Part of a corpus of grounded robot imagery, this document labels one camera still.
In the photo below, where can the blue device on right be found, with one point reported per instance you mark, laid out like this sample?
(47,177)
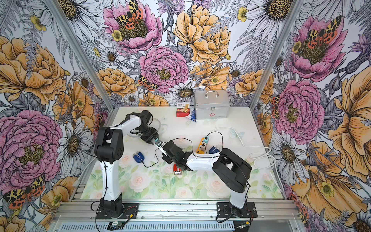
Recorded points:
(213,150)

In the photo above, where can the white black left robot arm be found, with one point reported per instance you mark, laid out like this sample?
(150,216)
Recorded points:
(109,149)

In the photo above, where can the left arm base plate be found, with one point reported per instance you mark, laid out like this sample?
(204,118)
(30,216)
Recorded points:
(118,211)

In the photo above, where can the blue device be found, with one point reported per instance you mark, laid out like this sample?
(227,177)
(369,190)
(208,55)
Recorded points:
(139,157)
(213,150)

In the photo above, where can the teal USB charger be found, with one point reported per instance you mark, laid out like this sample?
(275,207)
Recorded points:
(205,140)

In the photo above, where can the orange power strip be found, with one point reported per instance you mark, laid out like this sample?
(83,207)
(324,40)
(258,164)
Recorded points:
(201,148)

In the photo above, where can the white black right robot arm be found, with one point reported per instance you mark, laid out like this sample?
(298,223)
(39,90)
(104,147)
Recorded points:
(228,166)

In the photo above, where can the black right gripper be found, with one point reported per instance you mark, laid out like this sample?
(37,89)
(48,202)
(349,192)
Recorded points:
(164,158)

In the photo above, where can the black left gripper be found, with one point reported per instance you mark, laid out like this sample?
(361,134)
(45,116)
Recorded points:
(154,134)

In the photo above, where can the aluminium front rail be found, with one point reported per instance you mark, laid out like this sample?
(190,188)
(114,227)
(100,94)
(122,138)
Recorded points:
(182,209)

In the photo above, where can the blue device on left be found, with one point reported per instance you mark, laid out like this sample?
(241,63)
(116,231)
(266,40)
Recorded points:
(139,157)

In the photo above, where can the red white bandage box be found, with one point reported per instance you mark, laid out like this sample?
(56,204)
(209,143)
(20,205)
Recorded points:
(182,109)

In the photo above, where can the silver first aid case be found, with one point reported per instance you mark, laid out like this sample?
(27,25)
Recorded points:
(211,104)

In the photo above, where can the blue white tissue pack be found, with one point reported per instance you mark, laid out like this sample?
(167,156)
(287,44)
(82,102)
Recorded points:
(192,115)

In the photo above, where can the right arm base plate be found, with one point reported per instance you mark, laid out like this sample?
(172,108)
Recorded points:
(227,210)

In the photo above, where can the white power strip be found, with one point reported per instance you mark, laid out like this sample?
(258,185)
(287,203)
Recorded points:
(159,144)

